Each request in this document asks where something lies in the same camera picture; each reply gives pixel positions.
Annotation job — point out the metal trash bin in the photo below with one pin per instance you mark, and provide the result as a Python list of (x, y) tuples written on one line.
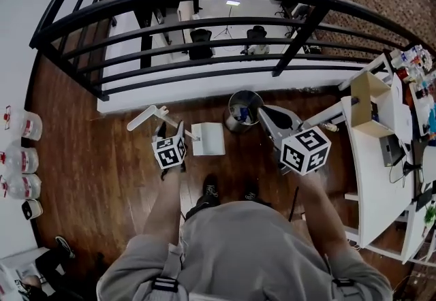
[(233, 124)]

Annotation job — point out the black keyboard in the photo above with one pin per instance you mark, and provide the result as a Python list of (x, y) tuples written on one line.
[(424, 199)]

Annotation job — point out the person's right forearm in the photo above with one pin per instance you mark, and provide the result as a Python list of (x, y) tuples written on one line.
[(322, 214)]

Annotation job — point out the large white desk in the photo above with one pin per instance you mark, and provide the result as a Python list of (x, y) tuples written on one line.
[(378, 197)]

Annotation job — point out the group of bottles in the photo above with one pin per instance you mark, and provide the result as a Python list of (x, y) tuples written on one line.
[(408, 61)]

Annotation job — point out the green potted plant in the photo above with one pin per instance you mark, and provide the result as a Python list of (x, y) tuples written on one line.
[(430, 214)]

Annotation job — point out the person's left black shoe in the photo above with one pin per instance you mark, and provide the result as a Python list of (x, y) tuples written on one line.
[(210, 187)]

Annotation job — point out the black round-back chair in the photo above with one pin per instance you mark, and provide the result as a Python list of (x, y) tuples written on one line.
[(257, 33), (201, 35)]

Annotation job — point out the person's right black shoe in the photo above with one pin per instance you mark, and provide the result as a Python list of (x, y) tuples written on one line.
[(251, 193)]

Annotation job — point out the small bottle on its side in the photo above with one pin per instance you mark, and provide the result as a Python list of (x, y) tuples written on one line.
[(330, 127)]

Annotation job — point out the person's grey shirt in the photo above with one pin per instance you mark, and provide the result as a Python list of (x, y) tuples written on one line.
[(245, 252)]

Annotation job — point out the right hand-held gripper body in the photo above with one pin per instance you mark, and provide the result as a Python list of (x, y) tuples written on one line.
[(304, 151)]

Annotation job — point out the white flat carton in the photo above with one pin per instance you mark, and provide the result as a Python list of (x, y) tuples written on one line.
[(402, 112)]

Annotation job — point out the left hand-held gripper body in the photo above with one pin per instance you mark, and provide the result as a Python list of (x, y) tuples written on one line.
[(170, 155)]

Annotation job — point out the person's left forearm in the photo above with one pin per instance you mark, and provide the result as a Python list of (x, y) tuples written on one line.
[(163, 207)]

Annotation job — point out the studio light on tripod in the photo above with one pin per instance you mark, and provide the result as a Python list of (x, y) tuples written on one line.
[(233, 3)]

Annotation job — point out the open cardboard box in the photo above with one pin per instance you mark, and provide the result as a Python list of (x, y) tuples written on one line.
[(366, 112)]

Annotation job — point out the small white appliance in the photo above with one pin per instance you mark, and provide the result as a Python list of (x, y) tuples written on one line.
[(34, 209)]

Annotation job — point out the person's black trousers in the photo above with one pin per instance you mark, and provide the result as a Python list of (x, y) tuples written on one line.
[(204, 206)]

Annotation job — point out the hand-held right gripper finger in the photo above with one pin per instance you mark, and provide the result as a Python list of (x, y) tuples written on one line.
[(272, 129), (291, 122)]

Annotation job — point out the dark grey device box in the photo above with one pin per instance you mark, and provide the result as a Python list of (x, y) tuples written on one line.
[(390, 150)]

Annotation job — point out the small white desk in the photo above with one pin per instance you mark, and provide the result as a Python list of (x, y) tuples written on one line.
[(413, 235)]

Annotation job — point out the person's black shoe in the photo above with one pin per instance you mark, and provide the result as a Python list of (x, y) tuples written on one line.
[(251, 193), (210, 187)]

